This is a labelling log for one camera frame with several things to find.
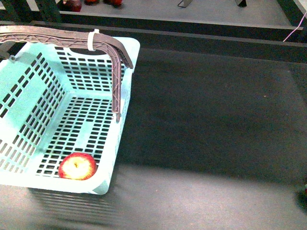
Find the brown basket handle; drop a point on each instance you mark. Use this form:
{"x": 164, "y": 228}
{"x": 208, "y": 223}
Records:
{"x": 78, "y": 40}

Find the red yellow apple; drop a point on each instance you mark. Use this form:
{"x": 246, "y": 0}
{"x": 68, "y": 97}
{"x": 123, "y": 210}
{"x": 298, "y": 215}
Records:
{"x": 77, "y": 166}

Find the light blue plastic basket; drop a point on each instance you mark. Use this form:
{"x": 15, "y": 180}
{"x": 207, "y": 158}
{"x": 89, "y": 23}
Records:
{"x": 54, "y": 102}

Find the dark purple apple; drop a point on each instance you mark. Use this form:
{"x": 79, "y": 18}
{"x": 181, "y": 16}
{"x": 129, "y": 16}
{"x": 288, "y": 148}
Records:
{"x": 72, "y": 5}

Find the orange red fruit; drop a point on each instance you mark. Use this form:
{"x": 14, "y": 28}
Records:
{"x": 91, "y": 2}

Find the white cable tie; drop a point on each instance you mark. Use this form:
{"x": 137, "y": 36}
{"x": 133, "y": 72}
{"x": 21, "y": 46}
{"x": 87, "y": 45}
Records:
{"x": 90, "y": 39}

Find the black perforated shelf post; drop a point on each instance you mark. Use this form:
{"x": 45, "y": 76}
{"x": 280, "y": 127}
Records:
{"x": 18, "y": 10}
{"x": 49, "y": 10}

